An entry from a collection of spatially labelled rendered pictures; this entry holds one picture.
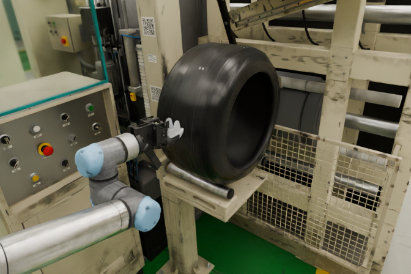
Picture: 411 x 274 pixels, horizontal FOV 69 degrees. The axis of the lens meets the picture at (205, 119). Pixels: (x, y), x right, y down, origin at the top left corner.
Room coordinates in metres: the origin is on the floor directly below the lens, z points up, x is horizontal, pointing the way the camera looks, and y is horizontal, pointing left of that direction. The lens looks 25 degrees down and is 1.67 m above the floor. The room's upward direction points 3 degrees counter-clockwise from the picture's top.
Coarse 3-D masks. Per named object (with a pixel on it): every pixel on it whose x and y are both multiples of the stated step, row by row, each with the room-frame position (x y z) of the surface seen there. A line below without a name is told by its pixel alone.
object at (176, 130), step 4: (176, 120) 0.85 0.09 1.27; (176, 124) 0.84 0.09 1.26; (172, 128) 0.83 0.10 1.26; (176, 128) 0.84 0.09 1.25; (168, 132) 0.81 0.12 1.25; (172, 132) 0.82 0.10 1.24; (176, 132) 0.84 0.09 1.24; (180, 132) 0.85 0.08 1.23; (168, 136) 0.81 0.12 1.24; (172, 136) 0.81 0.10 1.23; (180, 136) 0.84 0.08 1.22
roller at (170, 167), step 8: (168, 168) 1.12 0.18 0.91; (176, 168) 1.10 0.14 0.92; (184, 176) 1.06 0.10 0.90; (192, 176) 1.04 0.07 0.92; (200, 184) 1.00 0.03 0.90; (208, 184) 0.98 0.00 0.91; (216, 184) 0.97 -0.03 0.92; (216, 192) 0.95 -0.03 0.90; (224, 192) 0.93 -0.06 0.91; (232, 192) 0.94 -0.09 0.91
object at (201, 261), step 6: (198, 258) 1.38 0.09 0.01; (168, 264) 1.34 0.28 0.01; (198, 264) 1.33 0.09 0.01; (204, 264) 1.33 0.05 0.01; (210, 264) 1.33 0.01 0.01; (162, 270) 1.29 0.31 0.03; (168, 270) 1.30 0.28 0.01; (198, 270) 1.29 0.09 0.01; (204, 270) 1.28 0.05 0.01; (210, 270) 1.29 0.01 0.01
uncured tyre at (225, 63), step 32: (192, 64) 1.03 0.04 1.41; (224, 64) 0.97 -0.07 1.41; (256, 64) 1.05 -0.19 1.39; (160, 96) 1.01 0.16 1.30; (192, 96) 0.92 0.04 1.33; (224, 96) 0.90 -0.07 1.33; (256, 96) 1.32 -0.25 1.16; (192, 128) 0.87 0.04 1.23; (224, 128) 0.88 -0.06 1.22; (256, 128) 1.26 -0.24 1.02; (192, 160) 0.88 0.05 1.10; (224, 160) 0.88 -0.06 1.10; (256, 160) 1.06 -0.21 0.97
